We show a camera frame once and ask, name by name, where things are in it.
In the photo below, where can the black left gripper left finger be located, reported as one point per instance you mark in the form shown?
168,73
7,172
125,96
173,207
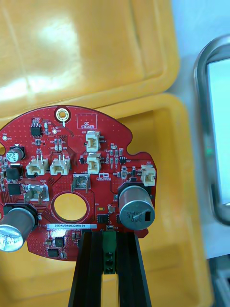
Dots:
87,275

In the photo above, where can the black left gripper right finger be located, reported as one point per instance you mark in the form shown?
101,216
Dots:
130,275

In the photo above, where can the round red circuit board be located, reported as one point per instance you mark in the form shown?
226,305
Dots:
72,148

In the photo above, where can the yellow-orange plastic bin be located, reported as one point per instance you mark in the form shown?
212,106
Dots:
72,48
172,168

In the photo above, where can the steel tray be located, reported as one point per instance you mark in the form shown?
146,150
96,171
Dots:
203,144

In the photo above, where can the white sheet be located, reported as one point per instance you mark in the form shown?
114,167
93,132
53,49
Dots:
221,132

